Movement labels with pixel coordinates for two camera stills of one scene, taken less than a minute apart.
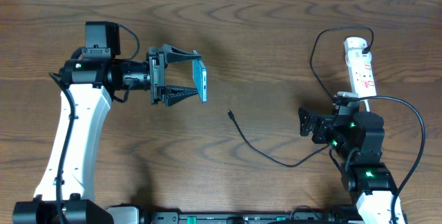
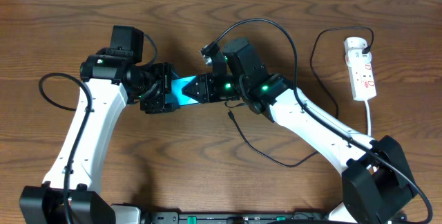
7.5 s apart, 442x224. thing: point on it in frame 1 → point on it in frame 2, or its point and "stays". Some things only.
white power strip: (360, 67) stays
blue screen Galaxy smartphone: (199, 75) → (175, 96)
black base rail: (189, 217) stays
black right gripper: (324, 122) → (205, 81)
